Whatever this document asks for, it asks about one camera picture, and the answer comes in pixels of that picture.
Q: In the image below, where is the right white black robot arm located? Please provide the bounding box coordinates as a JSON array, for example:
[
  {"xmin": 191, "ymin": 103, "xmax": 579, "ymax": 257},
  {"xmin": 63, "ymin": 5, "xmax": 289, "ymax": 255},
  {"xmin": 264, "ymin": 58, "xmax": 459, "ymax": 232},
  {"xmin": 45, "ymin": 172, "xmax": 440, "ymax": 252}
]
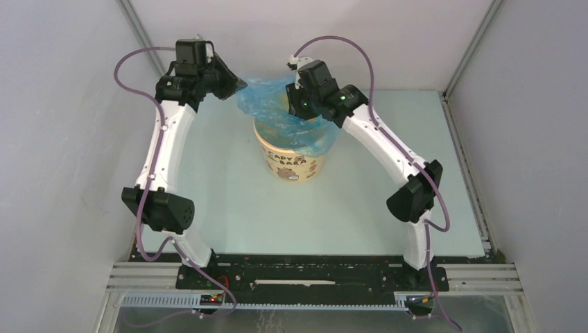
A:
[{"xmin": 286, "ymin": 57, "xmax": 443, "ymax": 290}]

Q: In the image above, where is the yellow capybara trash bin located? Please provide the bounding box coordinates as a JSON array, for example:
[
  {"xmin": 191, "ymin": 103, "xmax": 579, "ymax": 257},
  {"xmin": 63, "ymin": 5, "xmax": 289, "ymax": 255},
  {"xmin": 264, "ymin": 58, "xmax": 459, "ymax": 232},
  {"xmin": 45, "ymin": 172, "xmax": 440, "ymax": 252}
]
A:
[{"xmin": 254, "ymin": 112, "xmax": 332, "ymax": 184}]

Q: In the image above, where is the aluminium frame rail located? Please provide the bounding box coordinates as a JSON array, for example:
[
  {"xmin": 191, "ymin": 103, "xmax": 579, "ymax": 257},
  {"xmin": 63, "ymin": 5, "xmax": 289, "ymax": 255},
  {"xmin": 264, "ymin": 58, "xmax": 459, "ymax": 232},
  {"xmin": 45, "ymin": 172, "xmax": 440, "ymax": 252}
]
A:
[{"xmin": 105, "ymin": 262, "xmax": 524, "ymax": 296}]

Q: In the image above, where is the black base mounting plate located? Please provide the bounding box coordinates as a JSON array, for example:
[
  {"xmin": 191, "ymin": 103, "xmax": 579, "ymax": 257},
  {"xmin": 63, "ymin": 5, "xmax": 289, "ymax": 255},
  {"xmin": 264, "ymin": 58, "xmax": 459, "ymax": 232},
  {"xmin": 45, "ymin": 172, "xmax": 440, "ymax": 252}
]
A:
[{"xmin": 175, "ymin": 254, "xmax": 449, "ymax": 305}]

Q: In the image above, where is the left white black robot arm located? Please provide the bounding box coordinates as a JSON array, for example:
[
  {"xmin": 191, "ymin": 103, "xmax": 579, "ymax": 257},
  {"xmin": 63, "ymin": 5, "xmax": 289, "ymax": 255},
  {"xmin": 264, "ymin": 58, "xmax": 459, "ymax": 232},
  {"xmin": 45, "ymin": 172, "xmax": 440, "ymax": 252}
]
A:
[{"xmin": 115, "ymin": 38, "xmax": 246, "ymax": 289}]

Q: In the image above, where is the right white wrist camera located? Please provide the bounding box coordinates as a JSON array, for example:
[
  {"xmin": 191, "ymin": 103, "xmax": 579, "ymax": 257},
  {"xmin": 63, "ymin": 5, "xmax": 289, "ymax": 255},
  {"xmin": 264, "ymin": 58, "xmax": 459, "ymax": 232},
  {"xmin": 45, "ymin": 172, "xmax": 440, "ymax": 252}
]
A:
[{"xmin": 286, "ymin": 55, "xmax": 313, "ymax": 89}]

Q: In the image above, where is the white toothed cable duct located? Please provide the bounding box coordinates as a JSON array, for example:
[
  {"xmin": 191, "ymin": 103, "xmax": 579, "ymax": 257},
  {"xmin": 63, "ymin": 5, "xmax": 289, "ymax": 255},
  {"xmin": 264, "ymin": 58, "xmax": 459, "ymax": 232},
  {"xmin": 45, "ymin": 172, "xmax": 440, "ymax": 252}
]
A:
[{"xmin": 120, "ymin": 293, "xmax": 408, "ymax": 311}]

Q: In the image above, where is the blue plastic trash bag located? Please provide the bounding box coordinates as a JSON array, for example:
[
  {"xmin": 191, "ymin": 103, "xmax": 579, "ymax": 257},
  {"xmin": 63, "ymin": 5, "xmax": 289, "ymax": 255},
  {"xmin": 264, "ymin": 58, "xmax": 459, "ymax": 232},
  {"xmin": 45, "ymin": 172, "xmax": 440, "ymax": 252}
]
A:
[{"xmin": 236, "ymin": 75, "xmax": 339, "ymax": 157}]

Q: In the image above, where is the left small circuit board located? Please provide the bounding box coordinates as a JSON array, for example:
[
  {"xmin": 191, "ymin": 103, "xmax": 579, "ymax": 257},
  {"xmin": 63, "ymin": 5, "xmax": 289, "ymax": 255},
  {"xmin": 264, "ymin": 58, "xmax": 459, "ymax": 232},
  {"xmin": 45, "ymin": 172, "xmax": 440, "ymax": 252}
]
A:
[{"xmin": 199, "ymin": 295, "xmax": 223, "ymax": 306}]

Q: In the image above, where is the right small circuit board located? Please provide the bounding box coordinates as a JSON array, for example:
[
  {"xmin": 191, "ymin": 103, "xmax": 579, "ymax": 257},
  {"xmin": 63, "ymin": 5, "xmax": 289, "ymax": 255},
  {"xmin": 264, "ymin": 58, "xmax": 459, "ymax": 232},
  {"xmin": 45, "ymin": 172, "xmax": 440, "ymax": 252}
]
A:
[{"xmin": 405, "ymin": 296, "xmax": 435, "ymax": 308}]

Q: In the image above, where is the small circuit board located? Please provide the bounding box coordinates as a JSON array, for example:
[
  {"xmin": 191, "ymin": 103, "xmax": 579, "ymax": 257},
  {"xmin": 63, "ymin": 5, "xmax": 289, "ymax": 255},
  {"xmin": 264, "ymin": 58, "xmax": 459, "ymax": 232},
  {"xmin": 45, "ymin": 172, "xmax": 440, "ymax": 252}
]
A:
[
  {"xmin": 405, "ymin": 296, "xmax": 435, "ymax": 308},
  {"xmin": 199, "ymin": 295, "xmax": 223, "ymax": 306}
]

